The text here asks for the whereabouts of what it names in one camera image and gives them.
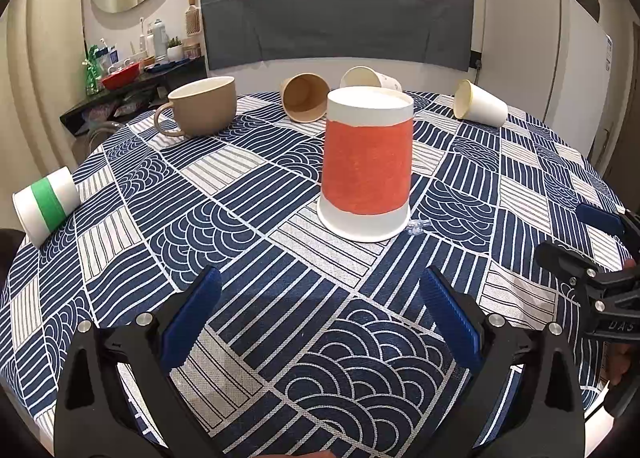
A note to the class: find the white printed paper cup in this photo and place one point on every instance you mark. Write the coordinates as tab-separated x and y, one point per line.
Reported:
365	78

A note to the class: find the red banded white paper cup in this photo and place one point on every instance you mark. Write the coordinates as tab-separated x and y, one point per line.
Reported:
367	163

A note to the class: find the brown paper cup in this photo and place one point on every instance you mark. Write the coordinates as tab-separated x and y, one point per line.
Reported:
305	98

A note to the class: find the plain white paper cup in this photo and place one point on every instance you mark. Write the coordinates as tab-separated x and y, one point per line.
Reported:
485	106

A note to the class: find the green banded white paper cup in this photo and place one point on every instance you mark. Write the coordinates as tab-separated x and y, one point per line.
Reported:
47	203

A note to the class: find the small potted plant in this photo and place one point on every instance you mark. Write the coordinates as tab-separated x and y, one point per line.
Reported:
175	49

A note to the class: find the grey cloth cover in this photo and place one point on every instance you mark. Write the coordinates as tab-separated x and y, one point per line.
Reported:
335	3

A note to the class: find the grey white spray bottle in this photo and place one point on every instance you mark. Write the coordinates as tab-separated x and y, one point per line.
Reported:
159	38

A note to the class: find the person's right hand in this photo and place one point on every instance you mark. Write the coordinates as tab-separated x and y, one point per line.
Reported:
620	363

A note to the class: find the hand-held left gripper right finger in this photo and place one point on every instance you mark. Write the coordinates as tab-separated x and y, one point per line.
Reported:
452	318

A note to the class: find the blue white patterned tablecloth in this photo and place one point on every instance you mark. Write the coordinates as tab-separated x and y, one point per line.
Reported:
250	238

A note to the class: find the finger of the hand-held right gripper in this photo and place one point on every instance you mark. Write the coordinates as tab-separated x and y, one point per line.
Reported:
597	218
570	260

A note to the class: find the beige ceramic mug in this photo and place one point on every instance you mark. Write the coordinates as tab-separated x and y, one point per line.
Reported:
205	108

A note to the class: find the small clear plastic piece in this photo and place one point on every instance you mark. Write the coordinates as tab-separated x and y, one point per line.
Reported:
417	226

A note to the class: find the black side shelf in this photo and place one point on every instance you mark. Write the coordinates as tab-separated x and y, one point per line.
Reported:
80	113

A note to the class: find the white electric toothbrush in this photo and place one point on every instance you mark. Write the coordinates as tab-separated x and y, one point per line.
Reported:
143	38

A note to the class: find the black wall outlet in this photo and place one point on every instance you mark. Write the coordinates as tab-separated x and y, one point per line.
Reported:
476	61

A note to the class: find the wooden hairbrush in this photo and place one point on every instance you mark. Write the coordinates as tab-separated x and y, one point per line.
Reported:
193	21

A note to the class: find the metal chair back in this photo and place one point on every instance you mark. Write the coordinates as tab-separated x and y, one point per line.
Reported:
100	133

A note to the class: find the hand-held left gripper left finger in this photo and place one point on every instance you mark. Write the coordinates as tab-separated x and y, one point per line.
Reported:
192	323

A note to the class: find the white refrigerator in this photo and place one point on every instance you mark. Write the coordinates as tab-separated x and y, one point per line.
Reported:
550	53

